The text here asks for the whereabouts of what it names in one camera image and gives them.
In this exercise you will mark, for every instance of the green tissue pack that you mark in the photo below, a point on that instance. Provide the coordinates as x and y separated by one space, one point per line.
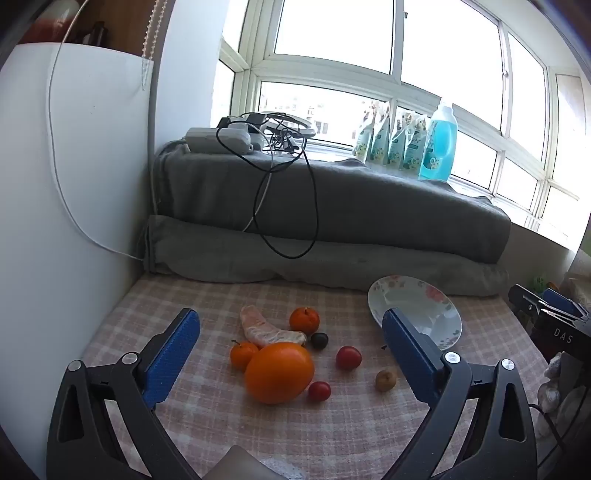
539 282

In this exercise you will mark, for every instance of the small mandarin with stem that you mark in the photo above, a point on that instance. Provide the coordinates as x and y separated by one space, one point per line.
243 354

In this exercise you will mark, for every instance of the floral white plate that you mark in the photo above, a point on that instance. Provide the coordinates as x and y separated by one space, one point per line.
415 295

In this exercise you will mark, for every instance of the red cherry tomato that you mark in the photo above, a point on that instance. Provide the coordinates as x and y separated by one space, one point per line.
348 357
319 391

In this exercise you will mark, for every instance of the brown wooden shelf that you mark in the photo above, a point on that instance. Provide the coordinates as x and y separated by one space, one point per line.
120 27

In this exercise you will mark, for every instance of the light grey rolled blanket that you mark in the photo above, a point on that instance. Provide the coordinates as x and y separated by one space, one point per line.
231 258

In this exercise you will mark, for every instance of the large orange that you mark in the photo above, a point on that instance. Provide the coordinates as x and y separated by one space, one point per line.
279 373

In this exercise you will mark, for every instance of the dark grey blanket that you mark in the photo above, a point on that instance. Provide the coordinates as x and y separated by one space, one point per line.
369 207

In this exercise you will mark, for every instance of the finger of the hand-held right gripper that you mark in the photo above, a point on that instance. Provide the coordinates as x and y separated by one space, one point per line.
526 300
561 301

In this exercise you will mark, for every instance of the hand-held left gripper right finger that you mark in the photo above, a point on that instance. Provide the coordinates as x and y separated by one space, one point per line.
411 355

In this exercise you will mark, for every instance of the dark plum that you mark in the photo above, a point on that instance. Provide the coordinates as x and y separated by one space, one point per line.
319 340

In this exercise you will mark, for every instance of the white power strip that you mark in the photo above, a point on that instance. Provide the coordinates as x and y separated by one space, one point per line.
207 140

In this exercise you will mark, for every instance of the pink checked blanket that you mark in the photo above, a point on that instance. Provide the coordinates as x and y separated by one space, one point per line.
346 438

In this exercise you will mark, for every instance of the person's right hand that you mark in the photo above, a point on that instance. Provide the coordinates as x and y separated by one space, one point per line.
554 392

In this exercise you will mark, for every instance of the dark power adapter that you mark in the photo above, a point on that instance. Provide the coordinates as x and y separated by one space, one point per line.
255 119

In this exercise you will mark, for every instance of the blue detergent bottle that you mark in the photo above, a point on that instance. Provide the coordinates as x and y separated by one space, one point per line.
438 143

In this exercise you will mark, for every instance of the brown longan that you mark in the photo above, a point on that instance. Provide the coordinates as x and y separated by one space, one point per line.
385 380

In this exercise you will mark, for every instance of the white board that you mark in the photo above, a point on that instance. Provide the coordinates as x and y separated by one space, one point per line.
92 184

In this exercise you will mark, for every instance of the peeled pomelo segment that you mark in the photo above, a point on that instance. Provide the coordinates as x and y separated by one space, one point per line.
258 330

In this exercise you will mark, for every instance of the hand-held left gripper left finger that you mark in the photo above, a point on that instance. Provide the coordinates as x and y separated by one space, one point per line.
171 355

